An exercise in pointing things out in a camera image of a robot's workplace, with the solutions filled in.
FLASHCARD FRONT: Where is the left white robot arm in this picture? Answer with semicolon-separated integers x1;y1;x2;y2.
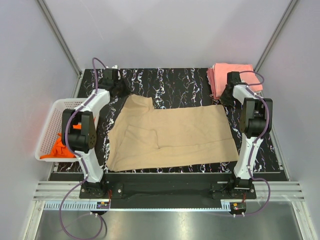
61;65;130;198

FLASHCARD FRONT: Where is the aluminium frame post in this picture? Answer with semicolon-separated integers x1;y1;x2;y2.
35;0;82;78
254;0;300;72

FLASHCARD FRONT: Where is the folded pink t shirt stack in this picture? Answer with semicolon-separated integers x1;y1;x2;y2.
206;63;263;100

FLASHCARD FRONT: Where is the white plastic laundry basket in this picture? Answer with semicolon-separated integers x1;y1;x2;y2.
34;98;86;163

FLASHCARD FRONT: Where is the right aluminium frame post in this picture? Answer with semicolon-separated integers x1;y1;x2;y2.
254;0;300;72

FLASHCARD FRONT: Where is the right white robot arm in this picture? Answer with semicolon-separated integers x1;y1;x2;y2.
219;71;273;199

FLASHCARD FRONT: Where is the orange t shirt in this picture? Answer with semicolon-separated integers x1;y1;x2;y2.
35;125;77;163

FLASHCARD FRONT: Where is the beige t shirt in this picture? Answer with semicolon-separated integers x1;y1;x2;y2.
106;94;239;172

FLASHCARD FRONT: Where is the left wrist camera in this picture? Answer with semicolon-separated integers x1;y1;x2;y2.
104;65;119;70

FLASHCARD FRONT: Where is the left aluminium frame post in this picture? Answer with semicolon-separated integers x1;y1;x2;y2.
35;0;82;78

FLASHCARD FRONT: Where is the white slotted cable duct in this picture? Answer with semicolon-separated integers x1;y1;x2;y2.
43;200;231;212

